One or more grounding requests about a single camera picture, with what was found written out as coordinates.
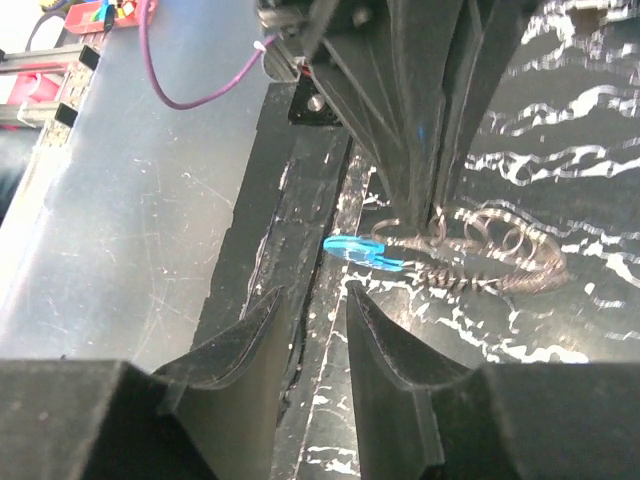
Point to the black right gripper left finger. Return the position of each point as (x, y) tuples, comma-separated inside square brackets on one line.
[(210, 414)]

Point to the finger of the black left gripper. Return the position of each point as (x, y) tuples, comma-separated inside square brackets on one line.
[(380, 65), (486, 36)]

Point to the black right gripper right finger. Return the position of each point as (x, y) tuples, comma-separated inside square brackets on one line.
[(421, 415)]

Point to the aluminium frame rail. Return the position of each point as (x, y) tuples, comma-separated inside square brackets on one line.
[(49, 91)]

